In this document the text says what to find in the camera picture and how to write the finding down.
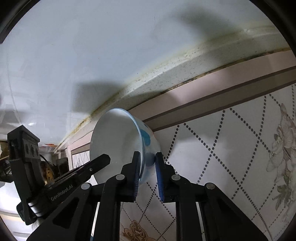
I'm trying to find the white bowl colourful dots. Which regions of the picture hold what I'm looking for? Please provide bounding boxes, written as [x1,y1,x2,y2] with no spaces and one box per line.
[89,108,161,184]

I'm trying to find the patterned pink table mat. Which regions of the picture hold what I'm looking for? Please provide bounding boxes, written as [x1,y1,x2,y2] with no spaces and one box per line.
[69,49,296,241]

